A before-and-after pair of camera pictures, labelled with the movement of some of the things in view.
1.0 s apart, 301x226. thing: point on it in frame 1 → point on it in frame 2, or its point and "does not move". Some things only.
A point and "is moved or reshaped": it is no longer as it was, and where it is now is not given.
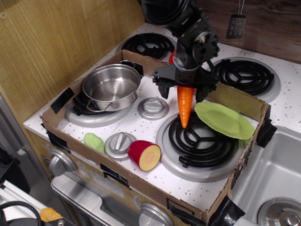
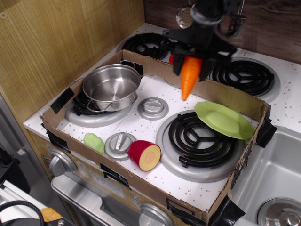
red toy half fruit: (146, 155) does not move
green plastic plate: (225, 119) does not move
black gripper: (189, 68) → (200, 38)
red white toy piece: (171, 58) does not move
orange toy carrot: (185, 95) is moved or reshaped
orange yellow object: (47, 214) does not move
